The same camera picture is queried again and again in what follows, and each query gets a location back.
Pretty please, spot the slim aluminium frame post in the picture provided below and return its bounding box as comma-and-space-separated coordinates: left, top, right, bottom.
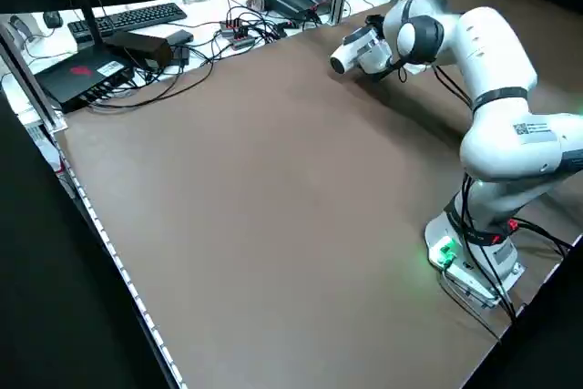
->
0, 24, 68, 131

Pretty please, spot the grey handheld device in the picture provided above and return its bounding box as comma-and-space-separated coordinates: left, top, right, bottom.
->
9, 15, 36, 46

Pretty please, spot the foot green light block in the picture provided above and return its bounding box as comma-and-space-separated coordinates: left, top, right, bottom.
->
427, 236, 458, 271

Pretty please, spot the long black desk cable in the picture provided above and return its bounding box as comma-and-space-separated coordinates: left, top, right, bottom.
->
88, 49, 215, 110

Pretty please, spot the black keyboard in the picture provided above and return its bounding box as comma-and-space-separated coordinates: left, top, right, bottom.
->
66, 2, 189, 43

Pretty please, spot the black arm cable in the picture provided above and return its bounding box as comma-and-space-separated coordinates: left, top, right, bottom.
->
395, 54, 477, 110

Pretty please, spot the black base cable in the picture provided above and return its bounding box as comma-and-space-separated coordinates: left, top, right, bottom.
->
459, 174, 573, 324

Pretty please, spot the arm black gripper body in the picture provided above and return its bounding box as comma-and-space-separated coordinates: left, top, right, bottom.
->
363, 64, 396, 84

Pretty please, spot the aluminium table edge rail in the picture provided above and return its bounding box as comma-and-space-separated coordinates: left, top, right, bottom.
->
53, 127, 189, 389

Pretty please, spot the dark brown rectangular box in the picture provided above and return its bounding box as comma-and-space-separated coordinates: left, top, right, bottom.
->
104, 29, 175, 72

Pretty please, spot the usb hub with red plugs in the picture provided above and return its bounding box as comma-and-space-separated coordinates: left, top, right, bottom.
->
220, 17, 257, 51

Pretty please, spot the small grey adapter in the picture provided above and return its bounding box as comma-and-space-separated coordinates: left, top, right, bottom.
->
164, 28, 195, 44

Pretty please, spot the black box with red logo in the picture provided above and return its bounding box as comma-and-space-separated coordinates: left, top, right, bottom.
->
35, 46, 137, 113

